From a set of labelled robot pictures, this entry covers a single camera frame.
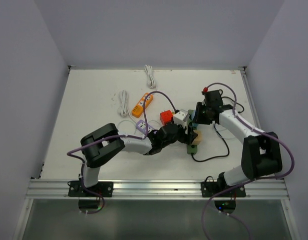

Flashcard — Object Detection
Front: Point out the beige cube adapter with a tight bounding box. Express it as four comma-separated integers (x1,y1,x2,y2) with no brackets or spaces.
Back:
192,130,202,146

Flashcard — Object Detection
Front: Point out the green power strip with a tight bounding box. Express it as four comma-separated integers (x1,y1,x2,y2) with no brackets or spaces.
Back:
187,109,198,155

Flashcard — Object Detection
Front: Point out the red cube socket adapter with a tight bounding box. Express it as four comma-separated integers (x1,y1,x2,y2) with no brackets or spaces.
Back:
159,110,173,126

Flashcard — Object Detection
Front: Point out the purple power strip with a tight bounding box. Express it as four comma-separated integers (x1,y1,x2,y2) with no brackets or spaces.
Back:
135,119,154,134

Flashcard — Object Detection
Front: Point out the orange power strip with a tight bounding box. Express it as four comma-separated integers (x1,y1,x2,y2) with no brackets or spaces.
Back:
131,92,153,118

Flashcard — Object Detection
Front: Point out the light blue charger plug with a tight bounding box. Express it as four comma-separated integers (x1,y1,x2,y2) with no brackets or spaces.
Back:
190,111,196,127

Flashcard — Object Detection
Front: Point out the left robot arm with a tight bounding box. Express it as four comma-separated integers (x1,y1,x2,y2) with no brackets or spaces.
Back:
67,122,199,198

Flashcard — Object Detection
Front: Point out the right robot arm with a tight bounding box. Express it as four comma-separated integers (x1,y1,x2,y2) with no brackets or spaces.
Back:
193,88,282,196

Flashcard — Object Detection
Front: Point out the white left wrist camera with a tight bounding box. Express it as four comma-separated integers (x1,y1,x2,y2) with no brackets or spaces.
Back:
173,110,189,127

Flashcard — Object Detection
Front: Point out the black power cord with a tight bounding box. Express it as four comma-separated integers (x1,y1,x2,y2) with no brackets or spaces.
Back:
191,95,245,163

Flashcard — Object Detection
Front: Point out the white cord bundle purple strip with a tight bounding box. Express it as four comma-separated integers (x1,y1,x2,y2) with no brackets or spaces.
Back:
118,90,129,117

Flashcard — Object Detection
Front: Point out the white cord bundle orange strip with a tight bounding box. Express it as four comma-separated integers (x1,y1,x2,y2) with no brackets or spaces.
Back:
144,65,157,89

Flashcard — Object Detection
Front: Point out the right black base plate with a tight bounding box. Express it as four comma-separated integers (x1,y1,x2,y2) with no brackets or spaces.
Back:
200,181,246,198

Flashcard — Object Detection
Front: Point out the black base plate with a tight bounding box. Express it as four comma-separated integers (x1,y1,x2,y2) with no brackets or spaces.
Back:
67,180,114,198
200,181,246,198

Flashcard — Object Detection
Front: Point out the aluminium front rail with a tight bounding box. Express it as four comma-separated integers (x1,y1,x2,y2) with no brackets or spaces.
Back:
26,179,289,200

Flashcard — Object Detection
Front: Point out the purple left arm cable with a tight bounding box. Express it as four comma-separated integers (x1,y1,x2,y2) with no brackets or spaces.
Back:
66,90,180,216

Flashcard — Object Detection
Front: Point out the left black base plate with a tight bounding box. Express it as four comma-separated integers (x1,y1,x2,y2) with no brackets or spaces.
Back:
67,180,114,198

